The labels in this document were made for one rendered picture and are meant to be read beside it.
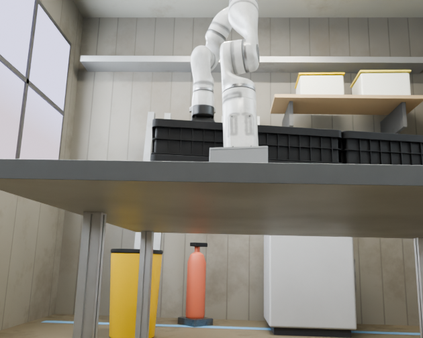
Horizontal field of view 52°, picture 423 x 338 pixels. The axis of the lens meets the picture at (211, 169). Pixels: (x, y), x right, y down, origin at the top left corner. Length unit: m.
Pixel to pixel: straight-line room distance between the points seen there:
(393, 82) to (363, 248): 1.50
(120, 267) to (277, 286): 1.15
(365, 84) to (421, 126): 0.93
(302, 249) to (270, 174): 2.54
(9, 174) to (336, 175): 0.62
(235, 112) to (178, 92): 3.32
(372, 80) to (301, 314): 2.03
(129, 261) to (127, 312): 0.32
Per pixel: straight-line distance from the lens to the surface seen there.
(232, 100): 1.14
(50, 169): 0.89
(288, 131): 1.36
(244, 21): 1.31
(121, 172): 0.84
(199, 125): 1.31
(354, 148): 1.44
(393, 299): 4.34
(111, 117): 4.47
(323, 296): 3.37
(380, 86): 4.00
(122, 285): 3.00
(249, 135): 1.10
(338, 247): 3.39
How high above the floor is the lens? 0.52
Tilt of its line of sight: 12 degrees up
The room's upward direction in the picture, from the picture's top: 2 degrees clockwise
